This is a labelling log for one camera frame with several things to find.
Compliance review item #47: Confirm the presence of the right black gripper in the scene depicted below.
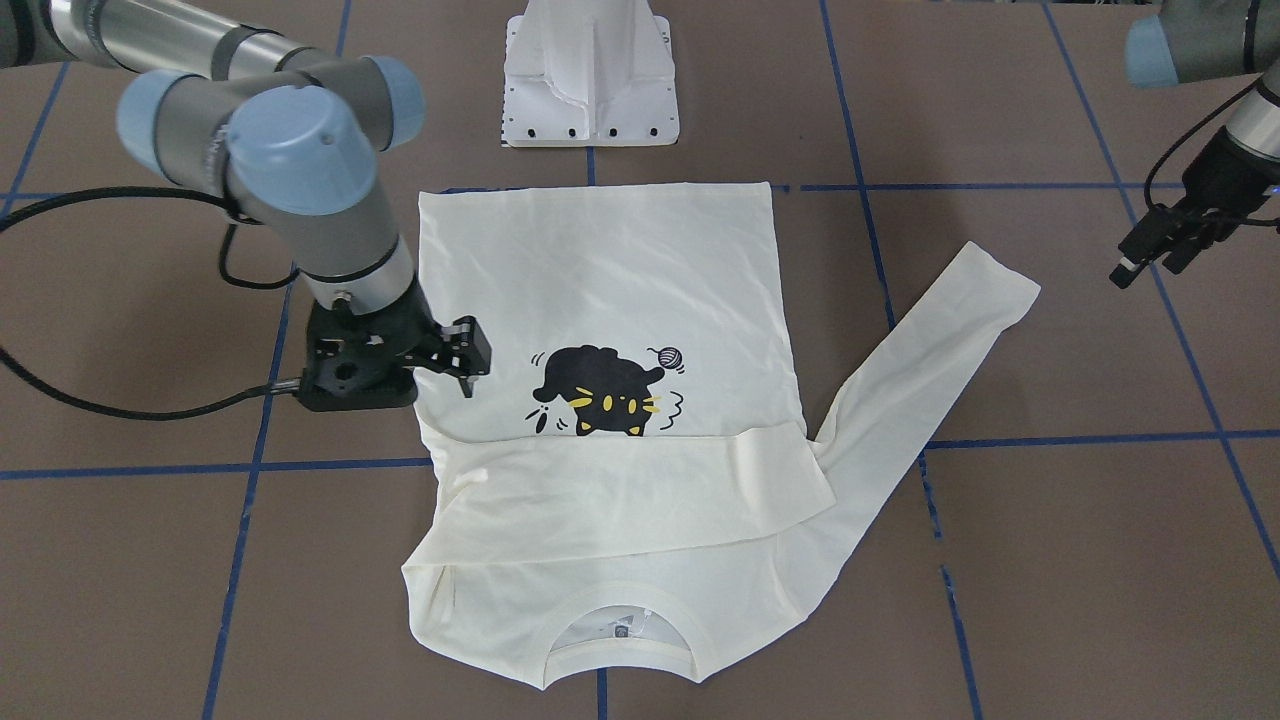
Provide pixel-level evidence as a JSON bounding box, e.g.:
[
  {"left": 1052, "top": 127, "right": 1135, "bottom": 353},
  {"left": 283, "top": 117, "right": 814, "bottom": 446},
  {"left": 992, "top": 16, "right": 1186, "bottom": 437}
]
[{"left": 297, "top": 282, "right": 492, "bottom": 413}]

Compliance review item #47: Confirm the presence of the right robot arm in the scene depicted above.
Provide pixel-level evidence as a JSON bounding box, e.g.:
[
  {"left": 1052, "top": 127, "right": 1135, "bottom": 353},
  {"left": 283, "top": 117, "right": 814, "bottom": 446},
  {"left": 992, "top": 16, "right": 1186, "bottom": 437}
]
[{"left": 3, "top": 1, "right": 492, "bottom": 421}]

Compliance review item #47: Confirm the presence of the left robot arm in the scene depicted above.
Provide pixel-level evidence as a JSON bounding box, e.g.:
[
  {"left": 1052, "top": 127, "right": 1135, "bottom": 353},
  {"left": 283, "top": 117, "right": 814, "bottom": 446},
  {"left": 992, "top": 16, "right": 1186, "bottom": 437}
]
[{"left": 1110, "top": 1, "right": 1279, "bottom": 288}]

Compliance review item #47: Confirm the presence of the cream long-sleeve cat shirt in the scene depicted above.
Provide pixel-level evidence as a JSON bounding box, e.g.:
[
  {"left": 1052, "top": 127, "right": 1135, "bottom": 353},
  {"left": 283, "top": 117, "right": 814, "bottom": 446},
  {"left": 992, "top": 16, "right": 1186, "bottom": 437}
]
[{"left": 402, "top": 183, "right": 1041, "bottom": 689}]

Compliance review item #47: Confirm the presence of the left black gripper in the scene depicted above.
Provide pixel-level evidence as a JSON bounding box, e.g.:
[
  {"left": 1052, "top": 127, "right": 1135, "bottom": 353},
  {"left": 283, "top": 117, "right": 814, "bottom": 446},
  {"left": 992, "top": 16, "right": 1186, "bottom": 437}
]
[{"left": 1110, "top": 128, "right": 1279, "bottom": 290}]

